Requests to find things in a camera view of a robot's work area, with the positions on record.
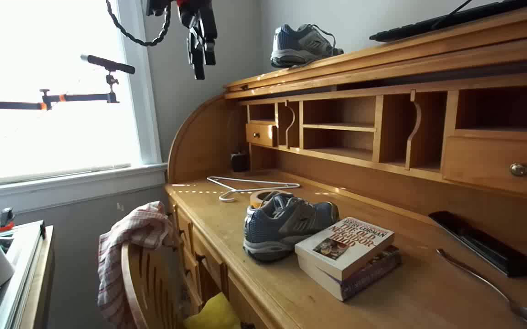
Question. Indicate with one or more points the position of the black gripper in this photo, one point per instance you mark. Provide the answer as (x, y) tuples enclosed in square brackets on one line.
[(195, 11)]

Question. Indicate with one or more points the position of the blue grey sneaker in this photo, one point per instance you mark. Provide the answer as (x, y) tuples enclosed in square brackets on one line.
[(301, 46), (288, 229)]

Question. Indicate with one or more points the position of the small wooden desk drawer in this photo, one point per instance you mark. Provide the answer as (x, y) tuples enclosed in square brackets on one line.
[(261, 134)]

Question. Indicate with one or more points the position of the small black cup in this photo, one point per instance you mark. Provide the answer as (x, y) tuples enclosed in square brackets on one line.
[(239, 163)]

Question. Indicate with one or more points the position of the pink striped towel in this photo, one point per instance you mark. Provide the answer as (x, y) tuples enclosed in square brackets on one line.
[(129, 238)]

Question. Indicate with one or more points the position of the black computer keyboard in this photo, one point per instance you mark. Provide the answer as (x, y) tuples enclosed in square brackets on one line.
[(435, 22)]

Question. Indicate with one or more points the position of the wooden chair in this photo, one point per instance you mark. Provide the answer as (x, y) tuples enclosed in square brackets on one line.
[(147, 293)]

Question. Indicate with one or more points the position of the wooden roll-top desk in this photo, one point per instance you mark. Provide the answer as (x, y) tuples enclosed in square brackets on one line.
[(312, 293)]

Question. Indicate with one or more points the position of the dark cover paperback book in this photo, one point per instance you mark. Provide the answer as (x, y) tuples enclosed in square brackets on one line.
[(361, 282)]

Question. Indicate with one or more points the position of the white side table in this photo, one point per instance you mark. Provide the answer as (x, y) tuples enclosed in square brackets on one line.
[(23, 274)]

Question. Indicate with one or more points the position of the large wooden knobbed drawer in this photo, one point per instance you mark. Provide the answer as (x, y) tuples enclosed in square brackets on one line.
[(489, 165)]

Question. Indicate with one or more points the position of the black remote control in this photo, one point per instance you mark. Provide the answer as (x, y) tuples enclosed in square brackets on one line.
[(484, 243)]

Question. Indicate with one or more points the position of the white window frame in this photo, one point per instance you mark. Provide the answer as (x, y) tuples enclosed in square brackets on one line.
[(147, 121)]

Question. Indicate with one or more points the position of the black stereo camera bar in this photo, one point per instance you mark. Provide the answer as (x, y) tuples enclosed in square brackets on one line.
[(109, 62)]

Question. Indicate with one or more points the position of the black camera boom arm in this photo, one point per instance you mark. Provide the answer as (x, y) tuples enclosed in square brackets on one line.
[(81, 97)]

